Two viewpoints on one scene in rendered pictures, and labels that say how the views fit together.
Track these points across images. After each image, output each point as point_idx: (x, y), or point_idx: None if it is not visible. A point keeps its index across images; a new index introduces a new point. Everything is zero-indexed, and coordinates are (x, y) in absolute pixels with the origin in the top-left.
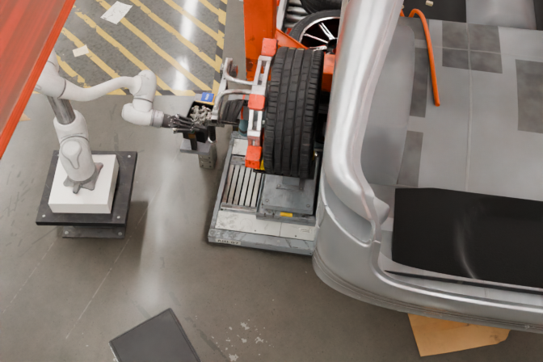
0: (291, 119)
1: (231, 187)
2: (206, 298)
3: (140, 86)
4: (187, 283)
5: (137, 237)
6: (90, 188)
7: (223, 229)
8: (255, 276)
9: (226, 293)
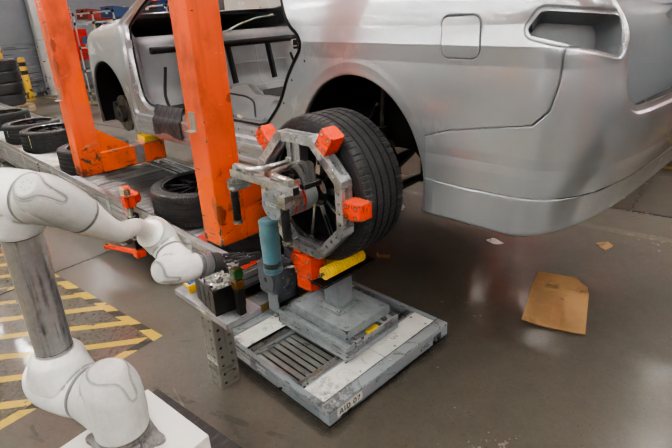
0: (368, 140)
1: (284, 367)
2: None
3: (162, 225)
4: None
5: None
6: (161, 439)
7: (332, 395)
8: (412, 408)
9: (416, 445)
